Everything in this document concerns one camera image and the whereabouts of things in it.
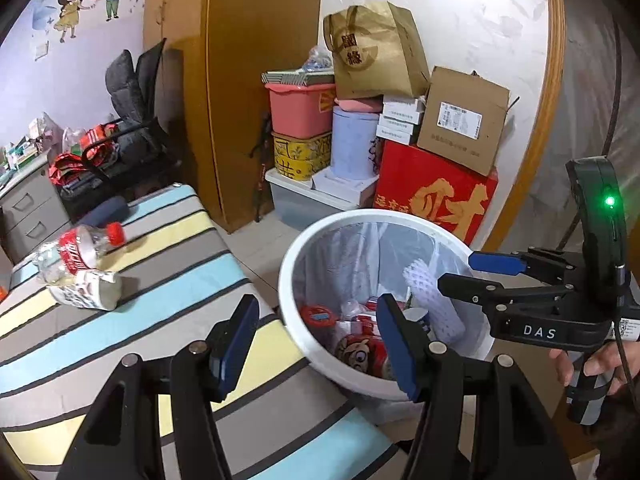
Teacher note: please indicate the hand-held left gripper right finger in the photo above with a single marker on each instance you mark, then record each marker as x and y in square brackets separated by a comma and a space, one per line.
[395, 345]

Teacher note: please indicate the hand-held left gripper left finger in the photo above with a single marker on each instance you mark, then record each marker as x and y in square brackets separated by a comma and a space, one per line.
[240, 340]

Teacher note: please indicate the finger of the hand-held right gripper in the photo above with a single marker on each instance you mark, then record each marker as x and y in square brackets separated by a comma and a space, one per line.
[475, 290]
[495, 263]

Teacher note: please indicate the white foam fruit net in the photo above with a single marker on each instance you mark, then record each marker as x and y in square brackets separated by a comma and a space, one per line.
[420, 280]

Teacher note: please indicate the white trash bin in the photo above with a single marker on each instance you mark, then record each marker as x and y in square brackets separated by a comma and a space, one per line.
[320, 355]

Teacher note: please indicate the person's right forearm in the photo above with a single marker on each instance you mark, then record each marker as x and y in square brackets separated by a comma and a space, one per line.
[625, 440]

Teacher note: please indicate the person's right hand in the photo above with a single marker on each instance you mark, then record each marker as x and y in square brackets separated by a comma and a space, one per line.
[600, 362]

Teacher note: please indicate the small red can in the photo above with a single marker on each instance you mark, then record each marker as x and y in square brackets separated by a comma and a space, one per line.
[317, 316]

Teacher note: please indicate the red gift box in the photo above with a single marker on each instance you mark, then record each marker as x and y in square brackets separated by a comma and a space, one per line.
[425, 185]

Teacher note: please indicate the clear plastic bin liner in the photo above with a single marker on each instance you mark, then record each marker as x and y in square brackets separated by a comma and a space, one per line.
[360, 245]

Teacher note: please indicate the striped bed sheet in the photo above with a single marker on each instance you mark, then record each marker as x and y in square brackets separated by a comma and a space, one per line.
[150, 280]

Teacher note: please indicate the clear plastic storage box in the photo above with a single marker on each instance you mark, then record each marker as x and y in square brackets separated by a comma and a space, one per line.
[295, 205]

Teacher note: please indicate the brown cardboard box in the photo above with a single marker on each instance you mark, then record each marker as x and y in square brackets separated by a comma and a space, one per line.
[465, 120]

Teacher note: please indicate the white flat box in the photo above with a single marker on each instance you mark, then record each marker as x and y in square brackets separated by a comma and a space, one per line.
[392, 138]
[397, 130]
[402, 104]
[400, 118]

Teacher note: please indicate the white paper cup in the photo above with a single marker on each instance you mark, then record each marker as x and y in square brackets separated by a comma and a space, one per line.
[85, 290]

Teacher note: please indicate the light blue cylinder container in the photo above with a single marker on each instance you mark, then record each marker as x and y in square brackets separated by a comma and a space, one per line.
[352, 145]

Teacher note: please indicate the clear plastic bottle red label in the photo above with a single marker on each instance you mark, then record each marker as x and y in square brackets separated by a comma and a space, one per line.
[75, 252]

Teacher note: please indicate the yellow patterned tin box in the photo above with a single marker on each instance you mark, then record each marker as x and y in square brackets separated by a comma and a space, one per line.
[300, 155]

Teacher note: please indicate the pink round lid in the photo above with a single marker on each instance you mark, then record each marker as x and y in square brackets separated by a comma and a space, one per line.
[357, 105]

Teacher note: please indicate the translucent plastic curtain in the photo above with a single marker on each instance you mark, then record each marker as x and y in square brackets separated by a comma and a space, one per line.
[590, 60]

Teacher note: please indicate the brown paper bag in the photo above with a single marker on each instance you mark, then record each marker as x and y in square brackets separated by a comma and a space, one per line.
[380, 60]

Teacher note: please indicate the pink plastic bin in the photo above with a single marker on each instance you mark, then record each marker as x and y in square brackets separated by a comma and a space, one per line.
[300, 110]

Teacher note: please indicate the red patterned bag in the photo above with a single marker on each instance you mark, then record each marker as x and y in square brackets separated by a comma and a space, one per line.
[97, 140]

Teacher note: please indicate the grey drawer cabinet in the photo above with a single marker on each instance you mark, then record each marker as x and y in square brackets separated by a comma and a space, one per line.
[30, 210]

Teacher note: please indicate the wooden wardrobe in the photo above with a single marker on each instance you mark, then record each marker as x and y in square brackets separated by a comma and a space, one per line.
[250, 85]

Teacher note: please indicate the white plastic bag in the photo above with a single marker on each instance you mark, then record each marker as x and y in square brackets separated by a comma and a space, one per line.
[70, 135]

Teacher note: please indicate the stack of books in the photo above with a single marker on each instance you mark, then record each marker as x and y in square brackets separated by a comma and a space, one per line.
[297, 78]

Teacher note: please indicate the crumpled clear bottle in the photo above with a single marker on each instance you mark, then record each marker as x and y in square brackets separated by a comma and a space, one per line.
[317, 60]

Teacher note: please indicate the dark grey folding chair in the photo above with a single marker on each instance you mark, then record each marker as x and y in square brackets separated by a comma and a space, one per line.
[125, 85]

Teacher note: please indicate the pile of medicine boxes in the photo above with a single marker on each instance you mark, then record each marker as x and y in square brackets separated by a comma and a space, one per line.
[20, 152]

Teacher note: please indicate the wooden door frame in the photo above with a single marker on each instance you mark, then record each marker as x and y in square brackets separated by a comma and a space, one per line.
[550, 85]

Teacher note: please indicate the cartoon wall sticker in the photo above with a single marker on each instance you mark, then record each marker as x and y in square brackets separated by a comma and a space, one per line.
[70, 5]

